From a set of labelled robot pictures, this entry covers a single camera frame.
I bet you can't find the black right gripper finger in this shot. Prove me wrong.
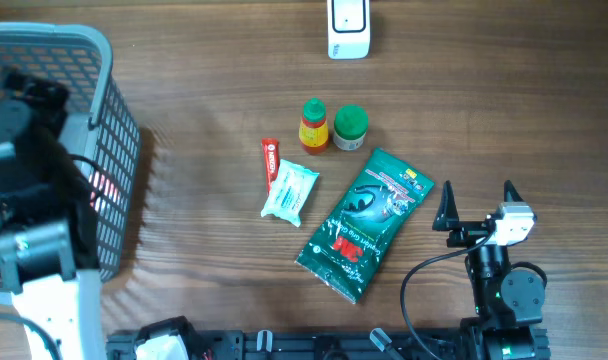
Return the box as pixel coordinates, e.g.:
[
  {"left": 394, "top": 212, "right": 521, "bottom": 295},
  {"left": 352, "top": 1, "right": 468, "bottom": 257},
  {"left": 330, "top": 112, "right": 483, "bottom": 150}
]
[
  {"left": 432, "top": 180, "right": 460, "bottom": 231},
  {"left": 503, "top": 180, "right": 523, "bottom": 202}
]

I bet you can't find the green 3M gloves packet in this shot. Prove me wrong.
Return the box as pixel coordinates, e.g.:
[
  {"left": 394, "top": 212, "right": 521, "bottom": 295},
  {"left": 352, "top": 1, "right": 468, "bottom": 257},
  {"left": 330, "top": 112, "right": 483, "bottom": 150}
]
[{"left": 295, "top": 148, "right": 435, "bottom": 304}]

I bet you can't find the white jar green lid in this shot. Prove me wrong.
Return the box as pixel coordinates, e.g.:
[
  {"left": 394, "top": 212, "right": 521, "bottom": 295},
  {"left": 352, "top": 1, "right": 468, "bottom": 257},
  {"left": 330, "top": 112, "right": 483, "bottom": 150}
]
[{"left": 333, "top": 104, "right": 369, "bottom": 151}]

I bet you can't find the red sauce bottle green cap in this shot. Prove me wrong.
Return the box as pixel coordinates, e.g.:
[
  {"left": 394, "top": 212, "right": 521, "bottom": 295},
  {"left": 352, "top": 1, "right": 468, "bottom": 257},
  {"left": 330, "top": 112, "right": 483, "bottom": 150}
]
[{"left": 298, "top": 98, "right": 329, "bottom": 155}]

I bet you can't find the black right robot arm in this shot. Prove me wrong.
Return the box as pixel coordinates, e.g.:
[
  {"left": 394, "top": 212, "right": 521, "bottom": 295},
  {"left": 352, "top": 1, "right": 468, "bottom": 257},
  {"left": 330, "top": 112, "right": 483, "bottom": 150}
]
[{"left": 433, "top": 180, "right": 551, "bottom": 360}]

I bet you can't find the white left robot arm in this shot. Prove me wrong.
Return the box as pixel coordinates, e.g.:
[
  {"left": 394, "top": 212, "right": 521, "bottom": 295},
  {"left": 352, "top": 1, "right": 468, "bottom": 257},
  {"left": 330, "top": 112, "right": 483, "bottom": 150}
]
[{"left": 0, "top": 69, "right": 106, "bottom": 359}]

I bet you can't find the white barcode scanner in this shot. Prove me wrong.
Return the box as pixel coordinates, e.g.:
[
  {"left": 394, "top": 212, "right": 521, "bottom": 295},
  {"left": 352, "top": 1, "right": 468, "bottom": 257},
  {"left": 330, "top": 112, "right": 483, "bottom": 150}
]
[{"left": 327, "top": 0, "right": 371, "bottom": 60}]

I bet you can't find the mint green wipes packet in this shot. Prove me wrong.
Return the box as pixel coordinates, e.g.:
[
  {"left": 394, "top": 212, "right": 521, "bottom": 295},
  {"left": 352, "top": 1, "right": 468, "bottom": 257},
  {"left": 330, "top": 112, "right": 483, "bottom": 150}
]
[{"left": 260, "top": 160, "right": 319, "bottom": 227}]

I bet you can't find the red Nescafe stick sachet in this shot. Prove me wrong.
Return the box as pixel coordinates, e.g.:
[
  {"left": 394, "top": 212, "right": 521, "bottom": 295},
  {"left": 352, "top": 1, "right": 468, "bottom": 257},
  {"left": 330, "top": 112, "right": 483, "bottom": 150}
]
[{"left": 261, "top": 138, "right": 280, "bottom": 192}]

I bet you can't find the grey plastic shopping basket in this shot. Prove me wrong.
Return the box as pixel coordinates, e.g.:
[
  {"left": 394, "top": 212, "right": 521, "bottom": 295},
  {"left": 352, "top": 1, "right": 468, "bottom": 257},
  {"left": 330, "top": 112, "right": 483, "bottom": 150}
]
[{"left": 0, "top": 22, "right": 141, "bottom": 282}]

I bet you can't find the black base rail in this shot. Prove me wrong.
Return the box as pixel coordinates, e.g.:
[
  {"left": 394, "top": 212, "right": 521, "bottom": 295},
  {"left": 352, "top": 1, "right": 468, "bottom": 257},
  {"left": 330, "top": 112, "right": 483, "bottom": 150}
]
[{"left": 106, "top": 316, "right": 552, "bottom": 360}]

